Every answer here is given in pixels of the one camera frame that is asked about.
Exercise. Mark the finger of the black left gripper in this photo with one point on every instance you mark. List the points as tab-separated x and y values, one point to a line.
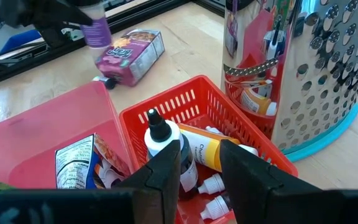
73	14

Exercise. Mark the pink plastic tray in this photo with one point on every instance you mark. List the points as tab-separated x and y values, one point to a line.
42	130

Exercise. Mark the purple Raisin Bran cereal box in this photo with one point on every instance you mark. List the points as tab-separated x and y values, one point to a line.
135	59

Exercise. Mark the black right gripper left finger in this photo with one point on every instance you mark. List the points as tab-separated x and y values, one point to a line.
104	208

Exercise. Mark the yellow food colouring bottle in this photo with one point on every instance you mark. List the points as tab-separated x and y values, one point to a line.
207	149

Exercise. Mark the spice jar purple label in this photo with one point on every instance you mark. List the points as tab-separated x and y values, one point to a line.
96	32

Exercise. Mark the small dye bottle dark cap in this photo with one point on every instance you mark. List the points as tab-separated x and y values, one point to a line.
107	82

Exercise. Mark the small dye bottle white cap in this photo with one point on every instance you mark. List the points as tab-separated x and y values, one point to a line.
211	184
213	130
214	208

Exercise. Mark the blue plastic panel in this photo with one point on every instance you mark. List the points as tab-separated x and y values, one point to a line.
20	40

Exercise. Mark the red plastic basket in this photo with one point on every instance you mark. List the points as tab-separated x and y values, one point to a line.
163	96

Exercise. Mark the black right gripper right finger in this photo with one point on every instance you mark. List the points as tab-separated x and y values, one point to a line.
291	205

